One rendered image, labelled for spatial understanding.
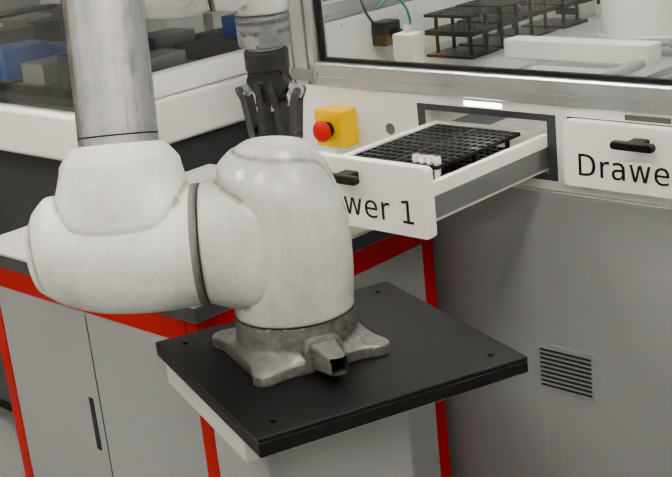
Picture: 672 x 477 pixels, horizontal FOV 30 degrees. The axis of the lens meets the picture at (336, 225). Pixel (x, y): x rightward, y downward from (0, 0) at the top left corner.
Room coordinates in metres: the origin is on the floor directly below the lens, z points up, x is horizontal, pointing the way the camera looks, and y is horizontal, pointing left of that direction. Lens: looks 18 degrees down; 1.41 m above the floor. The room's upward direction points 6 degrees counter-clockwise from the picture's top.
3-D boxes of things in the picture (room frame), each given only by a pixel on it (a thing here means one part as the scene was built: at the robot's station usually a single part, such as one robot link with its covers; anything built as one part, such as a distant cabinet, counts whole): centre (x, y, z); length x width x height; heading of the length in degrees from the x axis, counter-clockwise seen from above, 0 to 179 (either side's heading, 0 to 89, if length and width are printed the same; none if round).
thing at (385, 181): (1.84, -0.04, 0.87); 0.29 x 0.02 x 0.11; 45
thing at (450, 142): (1.99, -0.18, 0.87); 0.22 x 0.18 x 0.06; 135
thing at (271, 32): (2.08, 0.09, 1.10); 0.09 x 0.09 x 0.06
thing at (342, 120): (2.29, -0.02, 0.88); 0.07 x 0.05 x 0.07; 45
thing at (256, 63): (2.08, 0.09, 1.03); 0.08 x 0.07 x 0.09; 58
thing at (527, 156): (1.99, -0.19, 0.86); 0.40 x 0.26 x 0.06; 135
